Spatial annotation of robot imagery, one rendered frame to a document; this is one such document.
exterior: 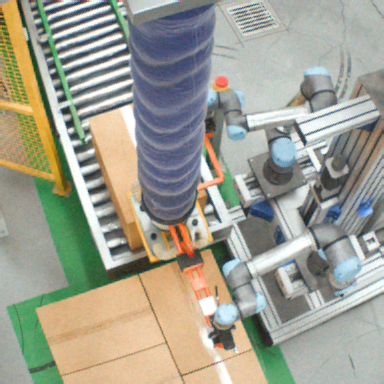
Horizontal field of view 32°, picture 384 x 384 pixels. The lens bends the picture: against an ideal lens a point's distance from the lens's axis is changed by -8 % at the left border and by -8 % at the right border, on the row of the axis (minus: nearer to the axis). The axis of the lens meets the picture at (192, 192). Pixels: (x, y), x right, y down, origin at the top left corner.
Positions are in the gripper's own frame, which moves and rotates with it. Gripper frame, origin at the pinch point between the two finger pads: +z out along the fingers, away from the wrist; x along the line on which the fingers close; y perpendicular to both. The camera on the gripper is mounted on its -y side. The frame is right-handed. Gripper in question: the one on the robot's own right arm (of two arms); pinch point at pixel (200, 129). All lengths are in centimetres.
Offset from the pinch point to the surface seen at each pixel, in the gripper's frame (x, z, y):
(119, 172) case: -38.1, 29.2, -5.6
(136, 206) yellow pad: -37.8, 10.3, 20.9
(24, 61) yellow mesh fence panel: -68, -30, -48
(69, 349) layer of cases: -93, 70, 62
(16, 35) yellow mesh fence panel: -69, -51, -48
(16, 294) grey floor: -119, 124, 7
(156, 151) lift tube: -33, -75, 38
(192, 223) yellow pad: -17.8, 8.3, 37.3
